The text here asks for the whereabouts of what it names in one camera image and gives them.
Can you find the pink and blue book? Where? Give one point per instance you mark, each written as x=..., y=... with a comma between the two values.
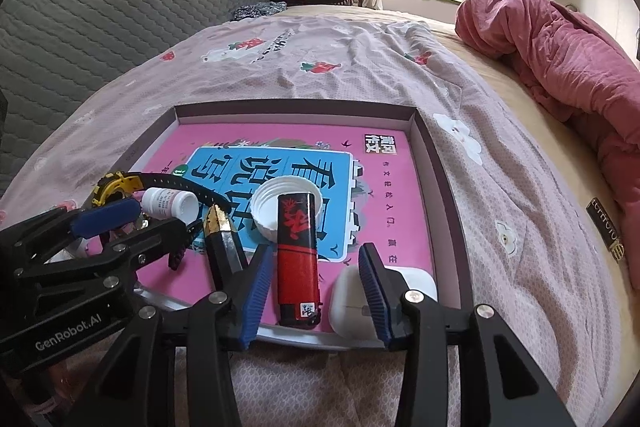
x=390, y=207

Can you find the pink quilt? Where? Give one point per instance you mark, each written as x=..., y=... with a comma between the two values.
x=565, y=52

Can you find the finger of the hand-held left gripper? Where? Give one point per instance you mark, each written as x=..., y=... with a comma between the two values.
x=105, y=214
x=135, y=247

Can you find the white pill bottle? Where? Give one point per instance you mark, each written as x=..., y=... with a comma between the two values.
x=167, y=202

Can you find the dark patterned cloth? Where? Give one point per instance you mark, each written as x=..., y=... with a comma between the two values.
x=257, y=11

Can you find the grey quilted headboard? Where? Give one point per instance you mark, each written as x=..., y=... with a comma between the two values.
x=100, y=22

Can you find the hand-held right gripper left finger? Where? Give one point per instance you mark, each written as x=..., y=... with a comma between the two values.
x=255, y=297

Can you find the red and black lighter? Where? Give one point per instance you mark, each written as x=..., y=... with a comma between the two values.
x=297, y=267

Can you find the black hair clip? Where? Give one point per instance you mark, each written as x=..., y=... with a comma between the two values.
x=177, y=257

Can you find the grey cardboard box tray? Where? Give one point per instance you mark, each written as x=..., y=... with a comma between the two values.
x=442, y=187

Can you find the beige mattress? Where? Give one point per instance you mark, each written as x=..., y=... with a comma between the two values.
x=525, y=107

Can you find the black and gold hexagonal tube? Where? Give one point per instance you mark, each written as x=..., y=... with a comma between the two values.
x=225, y=252

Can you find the white ribbed bottle cap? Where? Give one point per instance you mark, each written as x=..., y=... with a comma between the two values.
x=265, y=207

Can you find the yellow and black wristwatch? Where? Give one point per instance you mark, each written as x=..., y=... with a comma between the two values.
x=165, y=182

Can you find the white earbuds case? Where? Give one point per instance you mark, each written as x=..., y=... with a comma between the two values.
x=345, y=307

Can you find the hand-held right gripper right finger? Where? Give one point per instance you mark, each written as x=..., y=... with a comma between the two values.
x=372, y=297

